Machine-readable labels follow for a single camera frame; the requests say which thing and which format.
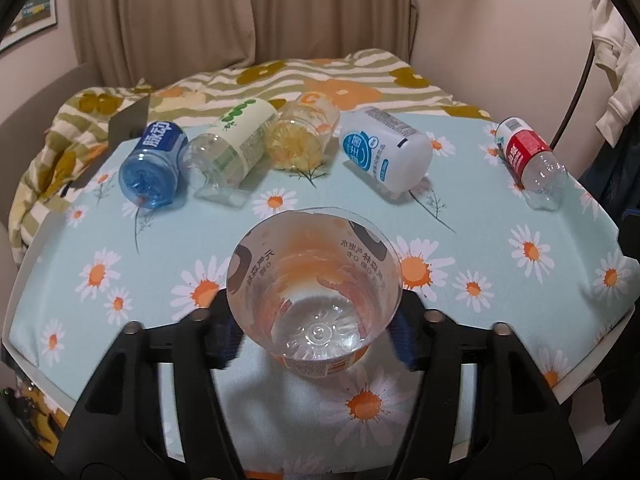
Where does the blue plastic bottle cup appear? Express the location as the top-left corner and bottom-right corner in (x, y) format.
(118, 120), (190, 210)

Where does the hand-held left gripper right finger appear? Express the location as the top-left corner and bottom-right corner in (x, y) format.
(387, 290), (585, 480)

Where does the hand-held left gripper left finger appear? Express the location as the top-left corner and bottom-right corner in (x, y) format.
(53, 288), (247, 480)

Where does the white hanging garment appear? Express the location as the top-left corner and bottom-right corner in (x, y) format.
(588, 0), (640, 147)

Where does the clear red-label bottle cup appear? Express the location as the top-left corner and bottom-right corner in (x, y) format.
(494, 116), (570, 211)

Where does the green striped floral blanket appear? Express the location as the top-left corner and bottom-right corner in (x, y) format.
(7, 48), (496, 266)

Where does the beige curtain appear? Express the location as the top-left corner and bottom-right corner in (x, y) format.
(67, 0), (416, 90)

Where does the white blue-label bottle cup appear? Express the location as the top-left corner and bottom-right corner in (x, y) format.
(339, 107), (434, 194)

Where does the clear bottle with yellow-orange label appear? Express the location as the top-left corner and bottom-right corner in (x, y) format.
(265, 92), (341, 171)

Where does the black metal rack pole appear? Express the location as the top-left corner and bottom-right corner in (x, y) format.
(550, 39), (597, 148)

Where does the clear bottle with orange label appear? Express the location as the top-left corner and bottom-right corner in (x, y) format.
(226, 208), (404, 380)

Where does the clear green-label bottle cup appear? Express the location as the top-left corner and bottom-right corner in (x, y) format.
(179, 98), (279, 199)

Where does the framed wall picture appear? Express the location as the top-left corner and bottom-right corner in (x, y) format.
(0, 0), (58, 54)

